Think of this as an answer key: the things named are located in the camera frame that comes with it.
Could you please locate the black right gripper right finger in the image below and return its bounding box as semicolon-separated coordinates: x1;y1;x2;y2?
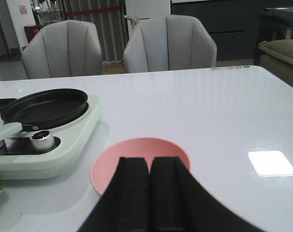
150;157;260;232

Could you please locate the red bin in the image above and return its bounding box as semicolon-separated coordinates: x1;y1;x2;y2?
24;25;40;43

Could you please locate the grey right chair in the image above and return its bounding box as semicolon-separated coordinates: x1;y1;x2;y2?
123;14;217;73

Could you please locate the white cabinet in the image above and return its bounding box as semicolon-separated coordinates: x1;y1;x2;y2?
125;0;172;37

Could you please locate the green breakfast maker base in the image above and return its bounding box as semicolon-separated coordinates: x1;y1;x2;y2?
0;95;102;180

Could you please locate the grey left chair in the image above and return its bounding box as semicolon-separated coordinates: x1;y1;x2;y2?
21;20;103;79

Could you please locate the silver right control knob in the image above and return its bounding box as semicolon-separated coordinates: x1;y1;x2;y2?
29;130;55;151

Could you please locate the grey chair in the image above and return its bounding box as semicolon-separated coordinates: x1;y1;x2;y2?
21;20;103;79
123;14;217;73

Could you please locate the black round frying pan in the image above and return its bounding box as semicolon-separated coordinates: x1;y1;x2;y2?
0;88;88;131

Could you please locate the pink bowl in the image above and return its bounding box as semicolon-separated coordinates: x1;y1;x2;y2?
89;137;191;195

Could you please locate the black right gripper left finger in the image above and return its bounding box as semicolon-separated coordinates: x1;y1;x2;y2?
78;157;149;232

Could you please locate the beige sofa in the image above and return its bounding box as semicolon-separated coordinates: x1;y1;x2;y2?
258;39;293;87

